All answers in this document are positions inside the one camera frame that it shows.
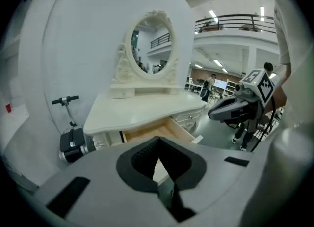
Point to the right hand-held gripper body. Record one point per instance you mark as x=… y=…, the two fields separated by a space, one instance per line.
x=260 y=86

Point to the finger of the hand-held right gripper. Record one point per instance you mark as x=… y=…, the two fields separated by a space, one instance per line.
x=224 y=110
x=230 y=123

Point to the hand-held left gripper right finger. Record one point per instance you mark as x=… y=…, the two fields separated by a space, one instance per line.
x=216 y=179

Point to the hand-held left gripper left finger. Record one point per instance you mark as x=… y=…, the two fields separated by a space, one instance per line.
x=98 y=186

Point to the wooden dressing table drawer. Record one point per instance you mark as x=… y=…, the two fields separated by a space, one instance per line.
x=152 y=130

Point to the person's right forearm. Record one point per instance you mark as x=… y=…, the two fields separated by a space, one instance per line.
x=279 y=98

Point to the cream dressing table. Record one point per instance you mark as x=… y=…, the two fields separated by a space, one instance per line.
x=137 y=110

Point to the white display board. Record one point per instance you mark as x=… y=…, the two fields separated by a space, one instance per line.
x=220 y=84

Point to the ceiling strip light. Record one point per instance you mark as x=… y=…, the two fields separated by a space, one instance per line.
x=262 y=13
x=213 y=15
x=217 y=63
x=224 y=70

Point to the black electric scooter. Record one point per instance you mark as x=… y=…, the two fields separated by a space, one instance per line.
x=72 y=142

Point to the person's white shirt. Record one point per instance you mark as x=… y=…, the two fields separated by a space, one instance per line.
x=282 y=29

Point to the black balcony railing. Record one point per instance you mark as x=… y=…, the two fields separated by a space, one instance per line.
x=235 y=23

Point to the cream oval framed mirror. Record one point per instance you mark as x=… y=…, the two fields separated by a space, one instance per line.
x=152 y=49

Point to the red cup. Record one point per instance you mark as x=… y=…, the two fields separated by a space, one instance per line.
x=8 y=108

